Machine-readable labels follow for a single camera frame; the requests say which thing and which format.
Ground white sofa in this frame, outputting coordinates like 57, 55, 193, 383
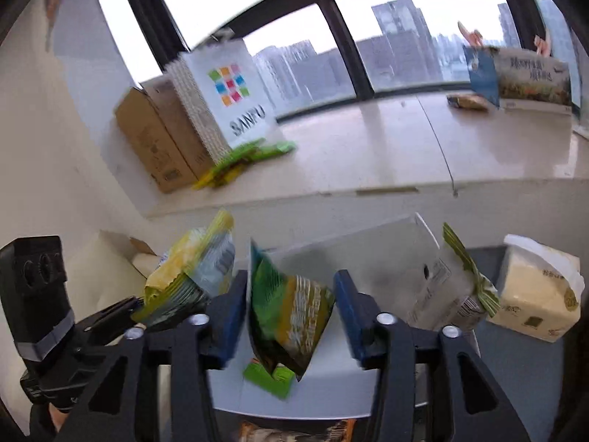
64, 230, 162, 318

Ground brown cardboard flap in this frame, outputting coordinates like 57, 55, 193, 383
129, 237, 159, 257

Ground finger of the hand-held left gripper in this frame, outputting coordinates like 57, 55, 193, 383
76, 297, 144, 347

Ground brown packet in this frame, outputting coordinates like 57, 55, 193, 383
447, 93, 489, 111

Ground green yellow snack packet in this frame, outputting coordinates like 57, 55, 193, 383
248, 238, 336, 382

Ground white shopping bag colourful squares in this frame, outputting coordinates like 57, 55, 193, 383
166, 37, 279, 166

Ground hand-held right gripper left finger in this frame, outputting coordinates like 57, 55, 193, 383
55, 269, 249, 442

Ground beige snack packet green top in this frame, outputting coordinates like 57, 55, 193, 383
409, 222, 501, 332

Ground yellow white snack packet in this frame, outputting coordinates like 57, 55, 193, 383
131, 209, 236, 332

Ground pile of green sachets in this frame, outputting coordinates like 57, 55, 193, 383
193, 138, 296, 190

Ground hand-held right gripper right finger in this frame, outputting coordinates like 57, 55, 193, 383
334, 269, 535, 442

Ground black window frame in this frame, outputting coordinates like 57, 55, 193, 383
113, 0, 589, 120

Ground small green packet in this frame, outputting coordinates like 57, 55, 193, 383
243, 358, 295, 400

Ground white cardboard box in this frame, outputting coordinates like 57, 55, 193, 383
202, 212, 442, 420

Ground yellow tissue pack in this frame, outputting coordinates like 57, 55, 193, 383
487, 234, 584, 344

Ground brown cardboard box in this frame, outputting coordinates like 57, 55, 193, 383
115, 76, 210, 194

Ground printed landscape box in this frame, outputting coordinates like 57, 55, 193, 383
464, 46, 574, 116

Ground snack packets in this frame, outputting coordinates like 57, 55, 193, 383
238, 419, 357, 442

